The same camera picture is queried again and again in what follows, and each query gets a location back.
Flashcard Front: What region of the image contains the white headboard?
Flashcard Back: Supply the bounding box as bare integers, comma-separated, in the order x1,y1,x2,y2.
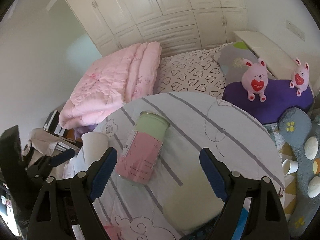
233,31,319,94

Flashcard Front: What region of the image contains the right pink bunny plush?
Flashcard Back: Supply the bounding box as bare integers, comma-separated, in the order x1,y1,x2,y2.
290,58,310,96

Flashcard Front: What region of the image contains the heart pattern bed sheet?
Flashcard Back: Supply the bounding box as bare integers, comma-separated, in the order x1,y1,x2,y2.
153,43,229,98

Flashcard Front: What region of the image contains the beige green cup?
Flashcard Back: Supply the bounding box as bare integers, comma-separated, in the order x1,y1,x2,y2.
163,168,224,231

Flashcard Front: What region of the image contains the wall switch plate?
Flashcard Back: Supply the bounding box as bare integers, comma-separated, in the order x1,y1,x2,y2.
286,20,305,42

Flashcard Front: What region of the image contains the white paper cup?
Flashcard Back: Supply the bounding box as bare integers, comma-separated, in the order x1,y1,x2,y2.
81,132,108,170

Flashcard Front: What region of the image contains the left pink bunny plush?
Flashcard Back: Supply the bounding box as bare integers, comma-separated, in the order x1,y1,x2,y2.
241,58,268,102

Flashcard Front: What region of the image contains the purple cushion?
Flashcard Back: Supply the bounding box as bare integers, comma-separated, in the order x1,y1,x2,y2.
222,80,313,125

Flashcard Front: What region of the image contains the pink bunny plush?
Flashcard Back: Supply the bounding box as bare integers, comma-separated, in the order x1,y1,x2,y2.
290,58,310,96
241,58,268,102

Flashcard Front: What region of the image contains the pink folded quilt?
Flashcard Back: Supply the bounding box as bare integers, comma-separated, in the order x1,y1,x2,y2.
59,42,162,129

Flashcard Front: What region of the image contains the small pink plastic cup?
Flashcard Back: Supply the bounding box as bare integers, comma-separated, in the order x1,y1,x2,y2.
104,224,119,240

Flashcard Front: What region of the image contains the small white cup on bed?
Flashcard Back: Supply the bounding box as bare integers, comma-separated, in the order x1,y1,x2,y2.
282,159,299,176

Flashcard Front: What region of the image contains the green pink glass jar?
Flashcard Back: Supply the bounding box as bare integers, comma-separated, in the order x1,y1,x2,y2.
116,111,170,185

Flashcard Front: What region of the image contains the blue grey plush toy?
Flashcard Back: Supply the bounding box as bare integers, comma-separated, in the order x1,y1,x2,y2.
278,107,319,238

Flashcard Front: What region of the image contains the cream white wardrobe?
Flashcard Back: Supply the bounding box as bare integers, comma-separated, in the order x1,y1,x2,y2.
66,0,248,56

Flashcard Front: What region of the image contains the grey embroidered pillow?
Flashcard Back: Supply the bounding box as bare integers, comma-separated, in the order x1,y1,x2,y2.
216,42,276,86

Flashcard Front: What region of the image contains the beige clothes pile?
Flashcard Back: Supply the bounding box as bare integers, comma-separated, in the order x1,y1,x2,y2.
21,109,83,160

